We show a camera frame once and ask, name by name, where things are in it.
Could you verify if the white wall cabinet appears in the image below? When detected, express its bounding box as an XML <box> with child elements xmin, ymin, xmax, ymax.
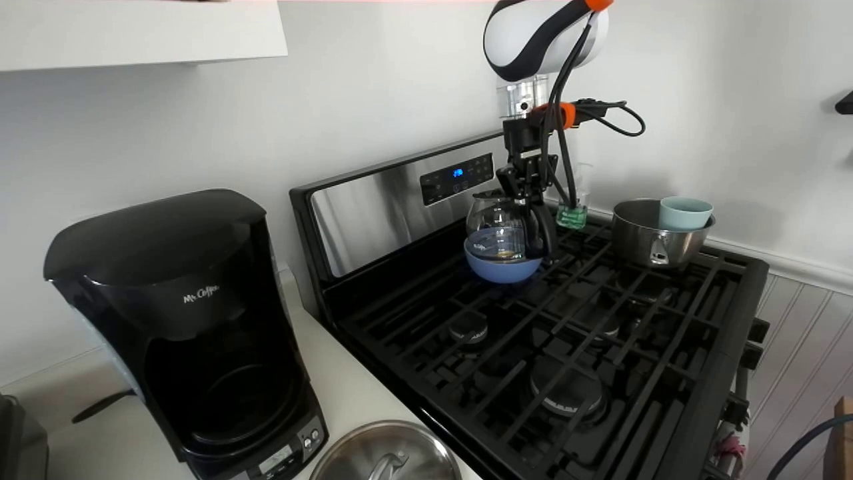
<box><xmin>0</xmin><ymin>0</ymin><xmax>290</xmax><ymax>76</ymax></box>

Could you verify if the black coffee maker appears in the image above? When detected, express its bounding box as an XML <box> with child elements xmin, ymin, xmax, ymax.
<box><xmin>41</xmin><ymin>187</ymin><xmax>332</xmax><ymax>480</ymax></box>

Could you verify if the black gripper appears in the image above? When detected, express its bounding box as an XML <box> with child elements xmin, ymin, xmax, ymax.
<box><xmin>494</xmin><ymin>116</ymin><xmax>564</xmax><ymax>217</ymax></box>

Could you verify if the glass coffee pot black handle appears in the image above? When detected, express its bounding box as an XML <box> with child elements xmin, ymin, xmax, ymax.
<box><xmin>462</xmin><ymin>191</ymin><xmax>564</xmax><ymax>265</ymax></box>

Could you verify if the black floor cable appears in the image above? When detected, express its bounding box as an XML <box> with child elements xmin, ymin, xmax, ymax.
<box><xmin>766</xmin><ymin>411</ymin><xmax>853</xmax><ymax>480</ymax></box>

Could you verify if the stainless steel saucepan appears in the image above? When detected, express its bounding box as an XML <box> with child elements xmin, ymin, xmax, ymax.
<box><xmin>608</xmin><ymin>199</ymin><xmax>714</xmax><ymax>272</ymax></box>

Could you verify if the red patterned oven towel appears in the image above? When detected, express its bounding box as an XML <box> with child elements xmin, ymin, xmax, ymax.
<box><xmin>706</xmin><ymin>413</ymin><xmax>753</xmax><ymax>480</ymax></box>

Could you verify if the steel pot lid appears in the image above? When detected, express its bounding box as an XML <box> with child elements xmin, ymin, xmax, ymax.
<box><xmin>306</xmin><ymin>417</ymin><xmax>468</xmax><ymax>480</ymax></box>

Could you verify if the black cable orange connector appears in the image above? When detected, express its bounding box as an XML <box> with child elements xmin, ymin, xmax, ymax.
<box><xmin>548</xmin><ymin>0</ymin><xmax>650</xmax><ymax>215</ymax></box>

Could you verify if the blue bowl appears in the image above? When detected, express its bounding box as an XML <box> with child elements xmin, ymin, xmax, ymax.
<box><xmin>462</xmin><ymin>227</ymin><xmax>548</xmax><ymax>289</ymax></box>

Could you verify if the light teal cup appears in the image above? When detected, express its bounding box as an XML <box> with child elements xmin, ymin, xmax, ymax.
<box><xmin>656</xmin><ymin>195</ymin><xmax>718</xmax><ymax>236</ymax></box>

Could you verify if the black gas stove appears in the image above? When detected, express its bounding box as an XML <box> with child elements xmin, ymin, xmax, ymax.
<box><xmin>288</xmin><ymin>131</ymin><xmax>774</xmax><ymax>480</ymax></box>

